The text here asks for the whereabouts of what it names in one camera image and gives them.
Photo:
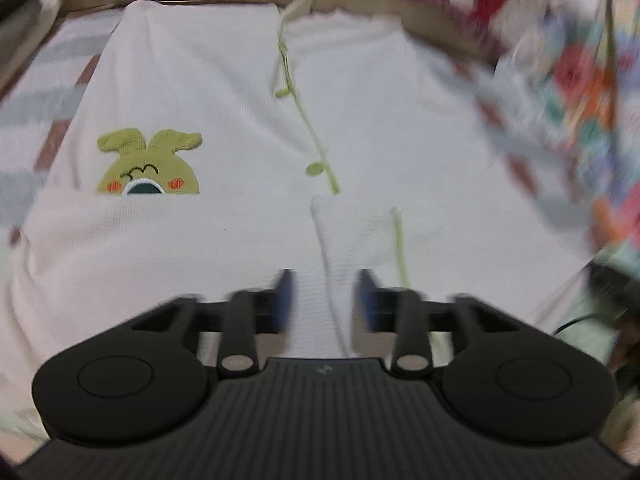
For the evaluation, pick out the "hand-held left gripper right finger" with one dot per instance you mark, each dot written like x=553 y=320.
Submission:
x=365 y=300

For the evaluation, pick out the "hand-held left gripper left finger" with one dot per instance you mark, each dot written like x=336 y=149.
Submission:
x=285 y=300

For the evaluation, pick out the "cream knit top green character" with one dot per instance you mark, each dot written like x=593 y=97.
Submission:
x=225 y=85

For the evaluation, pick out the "light green cloth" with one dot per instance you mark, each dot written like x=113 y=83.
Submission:
x=585 y=347

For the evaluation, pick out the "checked rug dog print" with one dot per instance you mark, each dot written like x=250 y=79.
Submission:
x=30 y=110

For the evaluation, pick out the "light grey folded garment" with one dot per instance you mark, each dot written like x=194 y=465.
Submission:
x=20 y=45

